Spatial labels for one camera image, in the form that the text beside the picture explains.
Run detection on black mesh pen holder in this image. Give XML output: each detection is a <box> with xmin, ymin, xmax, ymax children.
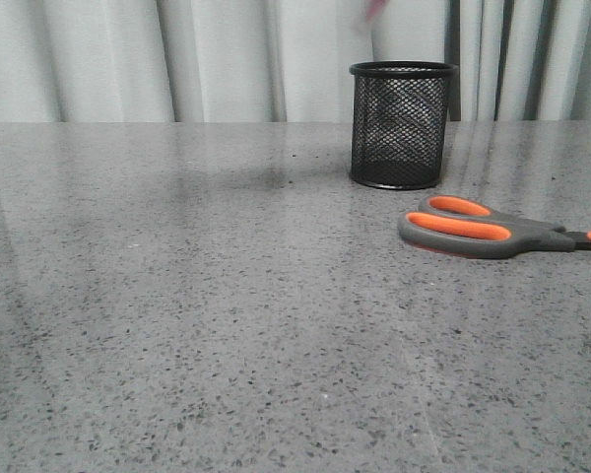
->
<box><xmin>349</xmin><ymin>61</ymin><xmax>458</xmax><ymax>190</ymax></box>

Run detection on pink pen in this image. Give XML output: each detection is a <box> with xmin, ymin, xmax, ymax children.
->
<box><xmin>356</xmin><ymin>0</ymin><xmax>389</xmax><ymax>32</ymax></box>

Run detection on grey curtain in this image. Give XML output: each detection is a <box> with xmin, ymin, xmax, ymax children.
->
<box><xmin>0</xmin><ymin>1</ymin><xmax>591</xmax><ymax>122</ymax></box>

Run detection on grey orange scissors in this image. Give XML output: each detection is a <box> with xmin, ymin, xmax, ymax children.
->
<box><xmin>398</xmin><ymin>195</ymin><xmax>591</xmax><ymax>259</ymax></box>

